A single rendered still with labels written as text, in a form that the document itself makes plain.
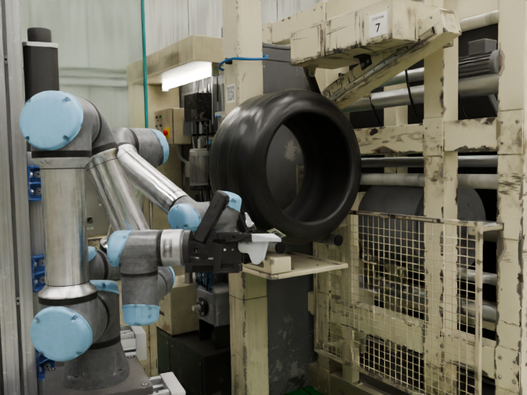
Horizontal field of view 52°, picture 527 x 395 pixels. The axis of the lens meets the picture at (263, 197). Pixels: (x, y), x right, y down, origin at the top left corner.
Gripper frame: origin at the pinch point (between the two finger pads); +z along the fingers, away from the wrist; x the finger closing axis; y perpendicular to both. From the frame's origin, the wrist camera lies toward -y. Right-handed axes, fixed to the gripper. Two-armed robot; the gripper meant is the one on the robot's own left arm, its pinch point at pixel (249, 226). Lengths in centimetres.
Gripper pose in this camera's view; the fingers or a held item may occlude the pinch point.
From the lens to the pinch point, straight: 181.5
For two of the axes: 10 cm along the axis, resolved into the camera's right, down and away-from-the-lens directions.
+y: -3.8, -9.2, -0.9
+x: -8.9, 3.3, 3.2
